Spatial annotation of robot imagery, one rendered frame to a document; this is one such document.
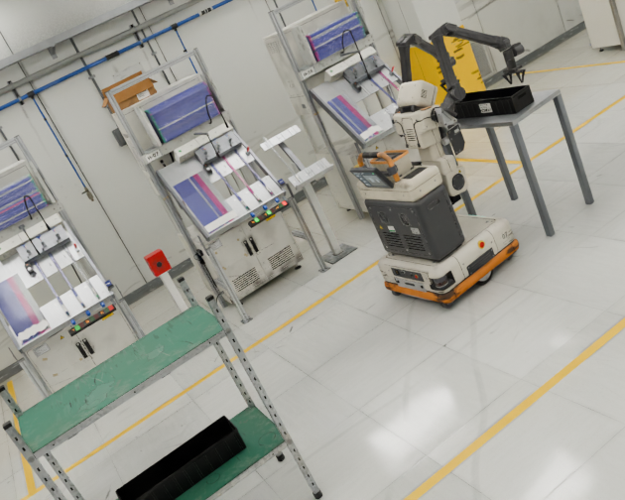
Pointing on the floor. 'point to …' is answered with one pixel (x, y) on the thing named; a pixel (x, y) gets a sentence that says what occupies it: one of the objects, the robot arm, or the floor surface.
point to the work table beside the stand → (527, 152)
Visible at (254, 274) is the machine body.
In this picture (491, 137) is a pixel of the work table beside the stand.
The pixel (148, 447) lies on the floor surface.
